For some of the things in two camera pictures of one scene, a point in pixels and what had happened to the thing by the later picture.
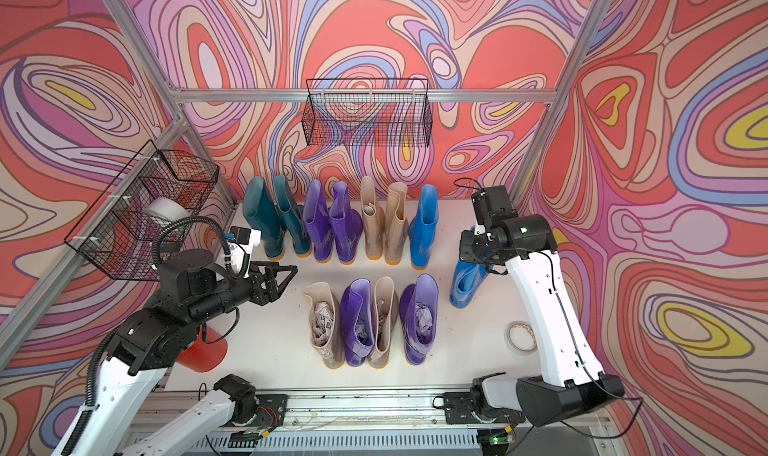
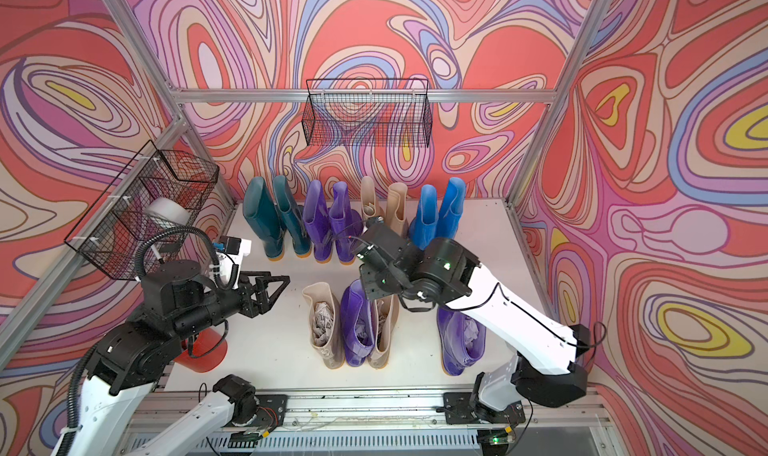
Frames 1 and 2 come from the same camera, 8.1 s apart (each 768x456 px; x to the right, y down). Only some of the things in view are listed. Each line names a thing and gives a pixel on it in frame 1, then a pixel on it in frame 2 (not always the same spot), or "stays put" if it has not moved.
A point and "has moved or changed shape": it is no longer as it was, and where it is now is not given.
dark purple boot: (316, 220) stays put
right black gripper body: (474, 249) to (377, 285)
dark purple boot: (346, 225) stays put
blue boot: (466, 279) has moved or changed shape
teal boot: (261, 211) stays put
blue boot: (422, 230) stays put
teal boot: (292, 213) stays put
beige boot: (397, 228) stays put
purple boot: (419, 305) to (462, 340)
